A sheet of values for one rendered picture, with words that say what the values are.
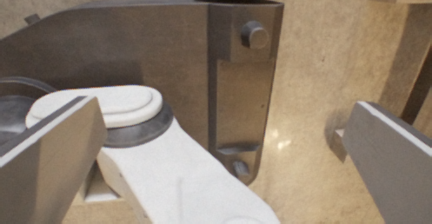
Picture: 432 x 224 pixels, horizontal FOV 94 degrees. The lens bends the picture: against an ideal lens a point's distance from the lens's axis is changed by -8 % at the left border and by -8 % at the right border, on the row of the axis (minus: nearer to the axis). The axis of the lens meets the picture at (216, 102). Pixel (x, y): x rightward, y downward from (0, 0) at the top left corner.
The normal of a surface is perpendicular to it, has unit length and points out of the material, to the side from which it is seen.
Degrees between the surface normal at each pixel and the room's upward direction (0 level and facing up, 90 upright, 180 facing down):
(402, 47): 0
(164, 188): 90
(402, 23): 0
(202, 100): 0
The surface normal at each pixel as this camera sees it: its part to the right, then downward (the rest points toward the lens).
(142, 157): 0.01, -0.86
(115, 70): 0.18, 0.50
